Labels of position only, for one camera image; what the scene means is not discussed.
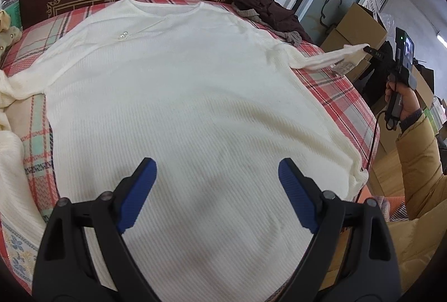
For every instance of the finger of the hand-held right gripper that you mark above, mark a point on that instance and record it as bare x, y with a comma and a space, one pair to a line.
373, 51

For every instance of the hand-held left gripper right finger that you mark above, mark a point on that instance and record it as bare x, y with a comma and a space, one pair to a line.
297, 197

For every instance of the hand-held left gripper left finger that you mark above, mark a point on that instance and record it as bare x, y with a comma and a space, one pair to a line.
136, 197

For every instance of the white knit sweater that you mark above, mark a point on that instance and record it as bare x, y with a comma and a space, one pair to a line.
192, 113

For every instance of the person's right forearm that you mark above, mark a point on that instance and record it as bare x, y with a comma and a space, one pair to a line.
419, 155

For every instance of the person's right hand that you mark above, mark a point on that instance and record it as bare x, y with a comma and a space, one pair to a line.
409, 103

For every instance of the grey striped garment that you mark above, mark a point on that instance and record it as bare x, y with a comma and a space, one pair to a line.
291, 37

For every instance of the dark brown garment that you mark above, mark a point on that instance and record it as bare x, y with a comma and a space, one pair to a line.
265, 7

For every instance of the floral patterned blanket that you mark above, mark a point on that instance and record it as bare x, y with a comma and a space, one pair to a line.
19, 253

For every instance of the person's yellow jacket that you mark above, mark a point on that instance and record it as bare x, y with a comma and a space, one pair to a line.
415, 253

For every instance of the pale yellow buttoned garment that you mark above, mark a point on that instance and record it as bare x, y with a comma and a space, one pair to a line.
8, 33

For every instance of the clear plastic water bottle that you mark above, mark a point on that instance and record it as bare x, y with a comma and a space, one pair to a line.
10, 9

